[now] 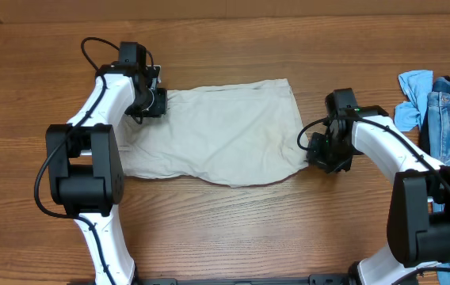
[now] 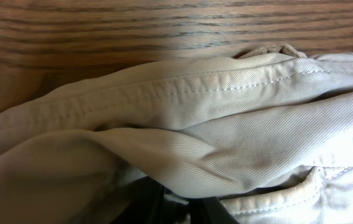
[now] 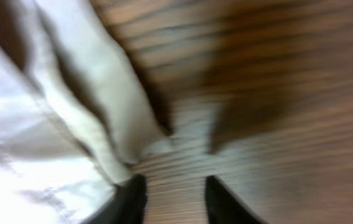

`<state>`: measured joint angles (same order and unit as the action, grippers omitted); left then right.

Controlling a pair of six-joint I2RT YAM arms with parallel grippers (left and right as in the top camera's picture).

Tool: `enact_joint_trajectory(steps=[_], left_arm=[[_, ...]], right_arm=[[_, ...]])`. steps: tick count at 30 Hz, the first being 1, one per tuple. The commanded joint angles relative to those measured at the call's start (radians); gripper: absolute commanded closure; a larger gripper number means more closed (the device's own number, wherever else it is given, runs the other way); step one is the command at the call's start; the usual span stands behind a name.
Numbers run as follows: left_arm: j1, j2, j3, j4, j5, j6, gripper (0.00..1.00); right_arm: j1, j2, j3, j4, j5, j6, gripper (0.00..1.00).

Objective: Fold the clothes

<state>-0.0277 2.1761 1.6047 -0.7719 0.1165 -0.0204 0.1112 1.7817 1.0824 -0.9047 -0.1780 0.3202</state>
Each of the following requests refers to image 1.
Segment light blue cloth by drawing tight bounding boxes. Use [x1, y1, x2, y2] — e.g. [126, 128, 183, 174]
[394, 70, 433, 132]

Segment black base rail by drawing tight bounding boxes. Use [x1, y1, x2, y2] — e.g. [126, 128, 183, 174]
[139, 274, 357, 285]

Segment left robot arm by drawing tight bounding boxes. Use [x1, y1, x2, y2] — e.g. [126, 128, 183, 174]
[34, 42, 167, 284]

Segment beige shorts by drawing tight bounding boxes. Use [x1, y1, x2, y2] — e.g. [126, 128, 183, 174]
[120, 79, 308, 187]

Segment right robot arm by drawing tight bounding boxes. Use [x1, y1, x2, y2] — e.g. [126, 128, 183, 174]
[303, 89, 450, 285]

